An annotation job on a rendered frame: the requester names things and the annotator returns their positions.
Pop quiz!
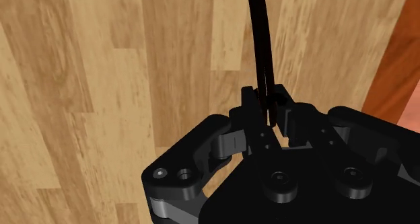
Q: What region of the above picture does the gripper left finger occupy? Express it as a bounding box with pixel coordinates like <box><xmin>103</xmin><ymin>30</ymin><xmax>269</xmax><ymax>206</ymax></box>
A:
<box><xmin>141</xmin><ymin>85</ymin><xmax>298</xmax><ymax>224</ymax></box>

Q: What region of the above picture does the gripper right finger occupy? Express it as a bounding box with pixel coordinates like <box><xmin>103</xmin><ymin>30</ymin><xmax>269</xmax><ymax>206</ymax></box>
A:
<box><xmin>273</xmin><ymin>83</ymin><xmax>420</xmax><ymax>200</ymax></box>

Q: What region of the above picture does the thin black curved object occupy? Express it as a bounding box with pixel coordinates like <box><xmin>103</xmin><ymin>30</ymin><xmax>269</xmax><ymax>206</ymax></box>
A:
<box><xmin>246</xmin><ymin>0</ymin><xmax>279</xmax><ymax>128</ymax></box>

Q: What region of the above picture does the red-brown wooden furniture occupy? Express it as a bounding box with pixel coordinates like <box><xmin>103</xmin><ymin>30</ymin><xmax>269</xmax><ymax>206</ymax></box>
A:
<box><xmin>361</xmin><ymin>0</ymin><xmax>420</xmax><ymax>134</ymax></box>

